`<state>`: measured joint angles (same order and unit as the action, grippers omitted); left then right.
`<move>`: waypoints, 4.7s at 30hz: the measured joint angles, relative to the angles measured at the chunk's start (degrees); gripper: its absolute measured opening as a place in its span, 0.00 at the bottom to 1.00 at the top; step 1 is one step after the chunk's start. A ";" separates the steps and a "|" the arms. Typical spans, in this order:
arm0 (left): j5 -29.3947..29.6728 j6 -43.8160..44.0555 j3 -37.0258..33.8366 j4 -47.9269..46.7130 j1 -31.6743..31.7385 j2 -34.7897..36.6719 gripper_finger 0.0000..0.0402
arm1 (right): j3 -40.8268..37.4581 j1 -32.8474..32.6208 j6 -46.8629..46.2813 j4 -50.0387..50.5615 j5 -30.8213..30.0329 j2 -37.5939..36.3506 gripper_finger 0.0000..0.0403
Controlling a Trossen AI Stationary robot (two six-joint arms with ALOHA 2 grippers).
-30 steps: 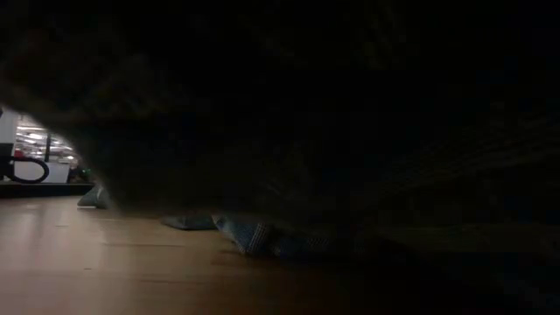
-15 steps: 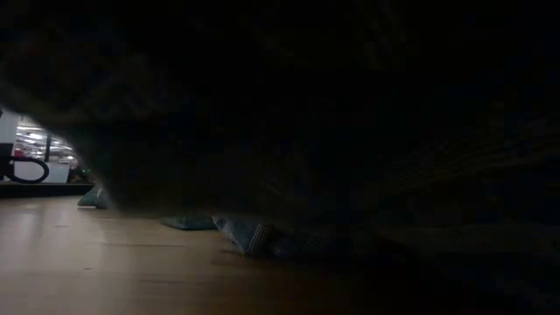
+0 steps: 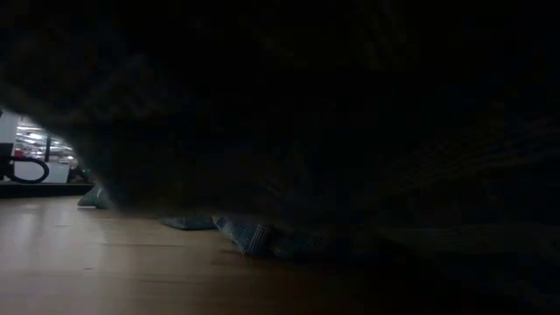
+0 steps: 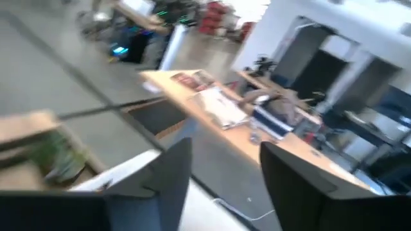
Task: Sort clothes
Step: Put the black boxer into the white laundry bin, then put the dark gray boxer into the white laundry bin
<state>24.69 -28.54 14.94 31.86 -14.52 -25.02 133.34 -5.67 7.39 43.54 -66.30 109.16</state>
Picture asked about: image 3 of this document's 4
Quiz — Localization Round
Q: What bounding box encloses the white machine housing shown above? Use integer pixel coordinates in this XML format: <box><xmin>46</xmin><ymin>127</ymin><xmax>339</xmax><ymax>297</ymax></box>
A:
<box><xmin>0</xmin><ymin>108</ymin><xmax>19</xmax><ymax>146</ymax></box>

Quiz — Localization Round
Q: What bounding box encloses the black garment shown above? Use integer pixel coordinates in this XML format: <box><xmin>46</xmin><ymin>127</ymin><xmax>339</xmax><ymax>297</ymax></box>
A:
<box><xmin>0</xmin><ymin>0</ymin><xmax>560</xmax><ymax>315</ymax></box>

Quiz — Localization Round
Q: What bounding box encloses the black cable loop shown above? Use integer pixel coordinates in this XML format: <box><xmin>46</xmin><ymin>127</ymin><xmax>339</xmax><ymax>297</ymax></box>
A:
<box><xmin>0</xmin><ymin>156</ymin><xmax>51</xmax><ymax>186</ymax></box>

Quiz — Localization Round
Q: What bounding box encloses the grey-blue checked garment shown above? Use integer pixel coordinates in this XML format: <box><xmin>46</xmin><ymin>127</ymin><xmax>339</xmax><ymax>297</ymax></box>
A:
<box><xmin>160</xmin><ymin>213</ymin><xmax>334</xmax><ymax>260</ymax></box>

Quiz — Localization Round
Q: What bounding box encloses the grey line-patterned cloth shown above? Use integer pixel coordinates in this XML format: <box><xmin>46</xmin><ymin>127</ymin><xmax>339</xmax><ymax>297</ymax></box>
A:
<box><xmin>77</xmin><ymin>185</ymin><xmax>114</xmax><ymax>210</ymax></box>

